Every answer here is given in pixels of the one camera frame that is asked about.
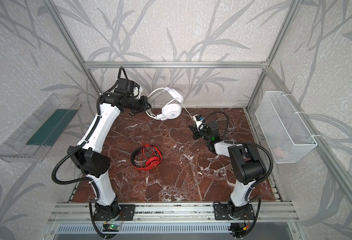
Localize white headphones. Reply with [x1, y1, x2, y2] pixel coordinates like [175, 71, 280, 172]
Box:
[146, 87, 184, 121]

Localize red black headphones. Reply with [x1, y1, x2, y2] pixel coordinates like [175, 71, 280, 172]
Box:
[130, 144, 163, 171]

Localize red headphone cable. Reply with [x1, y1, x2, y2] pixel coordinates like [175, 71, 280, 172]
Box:
[138, 143, 162, 170]

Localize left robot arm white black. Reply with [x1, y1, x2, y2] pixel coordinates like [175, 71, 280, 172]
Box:
[52, 67, 152, 218]

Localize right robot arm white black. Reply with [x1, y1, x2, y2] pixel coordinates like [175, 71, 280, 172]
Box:
[189, 111, 273, 220]

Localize pink object in basket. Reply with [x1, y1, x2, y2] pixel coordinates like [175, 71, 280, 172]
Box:
[272, 147, 286, 159]

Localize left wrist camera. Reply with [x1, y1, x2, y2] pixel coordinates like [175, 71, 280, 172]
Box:
[133, 87, 143, 99]

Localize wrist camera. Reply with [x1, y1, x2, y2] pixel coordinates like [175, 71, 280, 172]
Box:
[192, 114, 204, 131]
[133, 87, 143, 99]

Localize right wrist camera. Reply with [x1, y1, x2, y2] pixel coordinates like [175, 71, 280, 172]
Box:
[192, 114, 204, 131]

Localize white wire mesh basket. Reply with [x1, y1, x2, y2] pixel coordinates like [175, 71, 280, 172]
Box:
[255, 91, 317, 164]

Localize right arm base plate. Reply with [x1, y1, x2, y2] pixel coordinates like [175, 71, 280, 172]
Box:
[213, 202, 255, 221]

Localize clear plastic wall tray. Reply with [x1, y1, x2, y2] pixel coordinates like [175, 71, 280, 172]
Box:
[0, 94, 82, 163]

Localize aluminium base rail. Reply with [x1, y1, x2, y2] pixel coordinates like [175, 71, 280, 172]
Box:
[47, 201, 299, 224]

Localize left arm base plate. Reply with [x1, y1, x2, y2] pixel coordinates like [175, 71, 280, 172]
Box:
[93, 204, 136, 221]

